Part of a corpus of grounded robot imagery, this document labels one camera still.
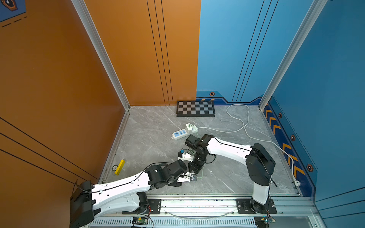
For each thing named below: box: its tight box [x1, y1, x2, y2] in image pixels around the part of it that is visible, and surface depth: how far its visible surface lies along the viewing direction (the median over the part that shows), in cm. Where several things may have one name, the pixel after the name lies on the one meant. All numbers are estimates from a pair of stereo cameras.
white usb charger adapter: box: [185, 123, 198, 134], surface depth 98 cm
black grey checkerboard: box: [176, 100, 216, 117], surface depth 117 cm
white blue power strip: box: [171, 128, 194, 140], surface depth 101 cm
